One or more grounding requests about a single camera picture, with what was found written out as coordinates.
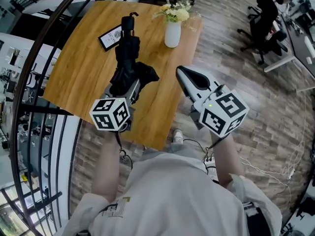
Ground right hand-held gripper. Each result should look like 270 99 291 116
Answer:
175 66 250 139

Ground dark office desk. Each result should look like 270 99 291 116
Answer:
263 8 315 93

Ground person's right forearm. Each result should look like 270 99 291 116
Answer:
210 134 246 188

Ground black cable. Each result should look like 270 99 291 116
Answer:
183 138 218 157

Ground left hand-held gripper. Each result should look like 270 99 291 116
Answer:
89 79 142 133

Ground yellow and white flowers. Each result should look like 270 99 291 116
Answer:
152 0 201 31

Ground person's white shirt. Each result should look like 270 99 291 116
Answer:
63 149 283 236

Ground black framed picture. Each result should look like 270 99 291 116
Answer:
97 25 123 52

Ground person's left forearm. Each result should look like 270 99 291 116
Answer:
92 130 123 203

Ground wooden table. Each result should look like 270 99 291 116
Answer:
43 0 204 151

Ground black umbrella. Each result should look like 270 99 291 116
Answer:
109 12 160 99

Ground black railing with wooden handrail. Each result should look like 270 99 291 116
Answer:
8 0 104 236

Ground person's right shoe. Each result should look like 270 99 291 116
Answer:
173 128 184 145

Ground long white box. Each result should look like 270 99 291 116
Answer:
304 35 314 50

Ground person's grey trousers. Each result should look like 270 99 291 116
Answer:
144 142 198 161

